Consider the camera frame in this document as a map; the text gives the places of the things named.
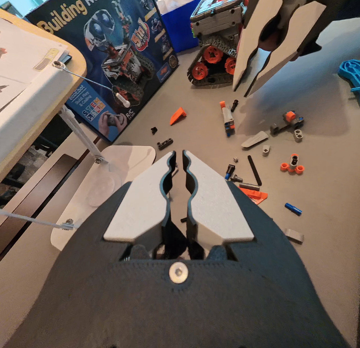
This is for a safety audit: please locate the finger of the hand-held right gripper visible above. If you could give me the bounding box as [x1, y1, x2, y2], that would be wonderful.
[232, 0, 284, 92]
[244, 1, 327, 98]

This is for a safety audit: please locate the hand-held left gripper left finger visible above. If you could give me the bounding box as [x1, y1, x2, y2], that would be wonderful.
[103, 151, 178, 260]

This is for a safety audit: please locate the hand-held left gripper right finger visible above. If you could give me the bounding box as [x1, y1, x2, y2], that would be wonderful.
[182, 150, 255, 259]

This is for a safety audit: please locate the orange angled panel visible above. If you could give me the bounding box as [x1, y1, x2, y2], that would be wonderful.
[239, 187, 268, 205]

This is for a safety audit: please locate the grey orange tracked toy robot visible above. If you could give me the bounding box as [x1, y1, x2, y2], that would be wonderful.
[187, 0, 251, 86]

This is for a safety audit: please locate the long black axle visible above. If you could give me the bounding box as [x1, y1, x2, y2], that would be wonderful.
[247, 155, 263, 186]

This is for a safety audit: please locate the white book stand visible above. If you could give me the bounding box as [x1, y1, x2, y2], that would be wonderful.
[0, 9, 156, 251]

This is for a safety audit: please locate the cyan plastic brick tool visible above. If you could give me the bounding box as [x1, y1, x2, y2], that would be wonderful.
[337, 60, 360, 93]

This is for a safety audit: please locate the blue pin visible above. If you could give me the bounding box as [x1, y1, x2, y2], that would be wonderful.
[285, 202, 303, 216]

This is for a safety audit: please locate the light grey curved blade panel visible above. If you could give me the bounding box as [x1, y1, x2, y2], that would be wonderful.
[241, 131, 269, 149]

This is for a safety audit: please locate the light grey short beam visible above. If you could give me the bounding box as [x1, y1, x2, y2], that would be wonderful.
[283, 228, 305, 244]

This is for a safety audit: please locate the blue storage bin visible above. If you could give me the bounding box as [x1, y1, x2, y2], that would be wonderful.
[161, 0, 223, 54]

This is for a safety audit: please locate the orange bush grey connector assembly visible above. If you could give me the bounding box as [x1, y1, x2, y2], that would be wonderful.
[280, 154, 305, 174]

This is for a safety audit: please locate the white grey orange block assembly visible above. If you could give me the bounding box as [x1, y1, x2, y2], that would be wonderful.
[219, 100, 236, 137]

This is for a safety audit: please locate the grey orange blue block assembly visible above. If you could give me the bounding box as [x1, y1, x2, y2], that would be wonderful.
[270, 110, 305, 136]

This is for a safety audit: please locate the orange wedge block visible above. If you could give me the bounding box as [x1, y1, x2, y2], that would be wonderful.
[169, 107, 187, 126]

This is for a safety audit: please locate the printed robot kit box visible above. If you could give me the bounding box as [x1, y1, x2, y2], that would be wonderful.
[25, 0, 179, 143]

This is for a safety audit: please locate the instruction manual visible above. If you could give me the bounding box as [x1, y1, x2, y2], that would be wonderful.
[0, 18, 71, 112]

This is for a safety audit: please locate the metal page holder wire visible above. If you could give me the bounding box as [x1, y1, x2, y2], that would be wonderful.
[53, 61, 131, 108]

